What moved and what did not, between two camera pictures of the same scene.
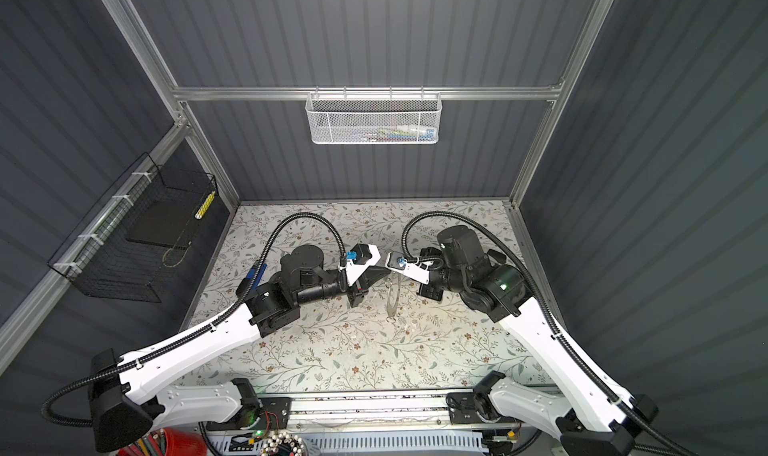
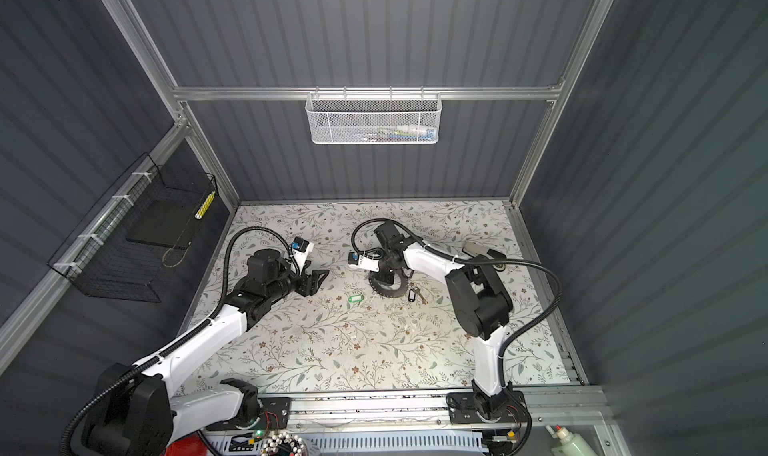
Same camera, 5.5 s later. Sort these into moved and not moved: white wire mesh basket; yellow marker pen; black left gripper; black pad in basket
Moved: black left gripper
Not moved: yellow marker pen; black pad in basket; white wire mesh basket
